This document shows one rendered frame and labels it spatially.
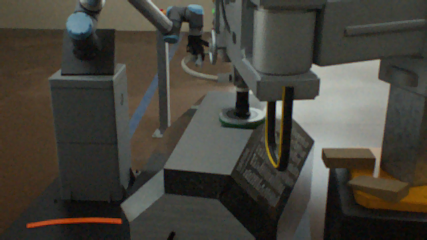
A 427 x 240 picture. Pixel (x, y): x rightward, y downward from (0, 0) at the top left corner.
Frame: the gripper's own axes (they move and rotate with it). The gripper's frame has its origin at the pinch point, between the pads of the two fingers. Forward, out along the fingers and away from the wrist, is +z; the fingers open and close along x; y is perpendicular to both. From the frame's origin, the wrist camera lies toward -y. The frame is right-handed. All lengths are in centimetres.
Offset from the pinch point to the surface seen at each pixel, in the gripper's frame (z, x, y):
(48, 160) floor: 96, -111, 67
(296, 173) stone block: 17, 109, 24
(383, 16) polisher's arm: -64, 148, 35
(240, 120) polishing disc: -5, 85, 39
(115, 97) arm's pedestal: 18, -25, 47
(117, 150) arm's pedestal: 53, -21, 50
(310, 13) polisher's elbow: -68, 142, 61
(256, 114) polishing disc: -4, 84, 27
